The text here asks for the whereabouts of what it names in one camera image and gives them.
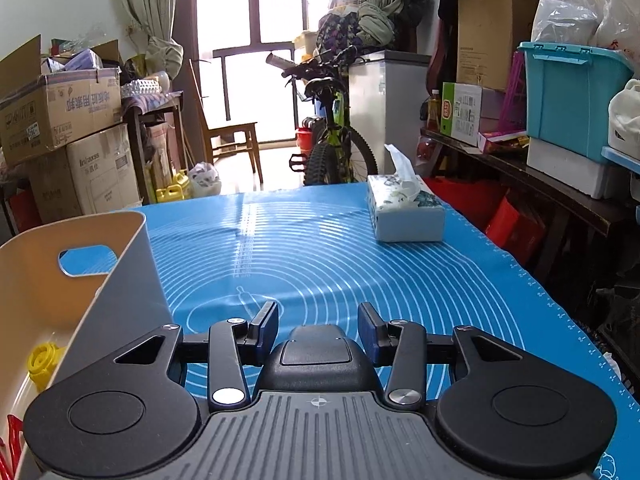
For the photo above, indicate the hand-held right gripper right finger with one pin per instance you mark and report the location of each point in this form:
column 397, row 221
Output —
column 369, row 331

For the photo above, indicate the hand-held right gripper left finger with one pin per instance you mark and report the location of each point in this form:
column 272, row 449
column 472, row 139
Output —
column 265, row 327

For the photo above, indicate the black plastic device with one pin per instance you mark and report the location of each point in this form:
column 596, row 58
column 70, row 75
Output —
column 315, row 360

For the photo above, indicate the beige plastic basket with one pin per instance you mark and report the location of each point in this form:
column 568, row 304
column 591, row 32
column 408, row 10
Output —
column 125, row 270

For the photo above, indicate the yellow plastic clamp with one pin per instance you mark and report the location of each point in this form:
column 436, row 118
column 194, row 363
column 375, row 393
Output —
column 42, row 362

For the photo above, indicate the red plastic clamp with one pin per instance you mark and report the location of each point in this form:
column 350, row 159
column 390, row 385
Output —
column 12, row 435

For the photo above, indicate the blue silicone mat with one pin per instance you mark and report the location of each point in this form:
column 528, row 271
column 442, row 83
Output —
column 310, row 260

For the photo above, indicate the floral tissue box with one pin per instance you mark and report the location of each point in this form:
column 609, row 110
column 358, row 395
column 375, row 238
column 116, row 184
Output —
column 410, row 220

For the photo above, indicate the white plastic bag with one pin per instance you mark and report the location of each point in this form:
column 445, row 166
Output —
column 205, row 180

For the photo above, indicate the yellow plastic jugs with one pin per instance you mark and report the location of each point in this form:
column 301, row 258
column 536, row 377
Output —
column 172, row 190

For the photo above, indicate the green black bicycle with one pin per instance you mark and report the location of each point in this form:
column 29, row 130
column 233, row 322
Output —
column 325, row 160

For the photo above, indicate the red bucket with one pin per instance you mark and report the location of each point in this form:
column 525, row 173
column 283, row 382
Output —
column 305, row 137

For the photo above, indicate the wooden chair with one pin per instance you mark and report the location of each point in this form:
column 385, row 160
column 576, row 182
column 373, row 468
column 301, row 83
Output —
column 232, row 132

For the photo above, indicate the white chest freezer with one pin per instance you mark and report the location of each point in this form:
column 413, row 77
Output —
column 370, row 110

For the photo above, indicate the cooking oil bottle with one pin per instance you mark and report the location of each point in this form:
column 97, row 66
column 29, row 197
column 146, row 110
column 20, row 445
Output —
column 434, row 115

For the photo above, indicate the dark wooden bench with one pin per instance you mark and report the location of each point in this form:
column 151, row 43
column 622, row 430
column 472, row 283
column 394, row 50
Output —
column 550, row 195

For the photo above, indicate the red flat box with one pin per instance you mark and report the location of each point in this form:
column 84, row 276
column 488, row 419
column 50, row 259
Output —
column 500, row 140

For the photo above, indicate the green white carton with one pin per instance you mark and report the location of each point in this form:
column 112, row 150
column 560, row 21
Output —
column 462, row 115

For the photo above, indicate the white foam box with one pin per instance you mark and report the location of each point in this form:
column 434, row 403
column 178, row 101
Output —
column 565, row 165

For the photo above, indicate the printed cardboard box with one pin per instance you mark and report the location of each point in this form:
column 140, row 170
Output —
column 65, row 110

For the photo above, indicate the teal storage bin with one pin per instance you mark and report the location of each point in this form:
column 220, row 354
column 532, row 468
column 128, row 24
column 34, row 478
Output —
column 570, row 105

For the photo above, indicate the pile of clothes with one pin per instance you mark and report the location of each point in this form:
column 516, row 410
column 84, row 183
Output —
column 370, row 15

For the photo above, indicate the tall cardboard box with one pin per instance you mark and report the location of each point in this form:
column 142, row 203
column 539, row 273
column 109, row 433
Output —
column 495, row 35

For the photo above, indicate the small white bag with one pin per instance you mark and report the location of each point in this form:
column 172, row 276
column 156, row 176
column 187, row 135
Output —
column 625, row 115

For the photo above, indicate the beige curtain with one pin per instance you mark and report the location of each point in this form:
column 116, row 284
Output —
column 150, row 10

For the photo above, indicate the clear plastic bag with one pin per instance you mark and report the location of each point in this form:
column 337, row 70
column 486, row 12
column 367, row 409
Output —
column 565, row 10
column 620, row 10

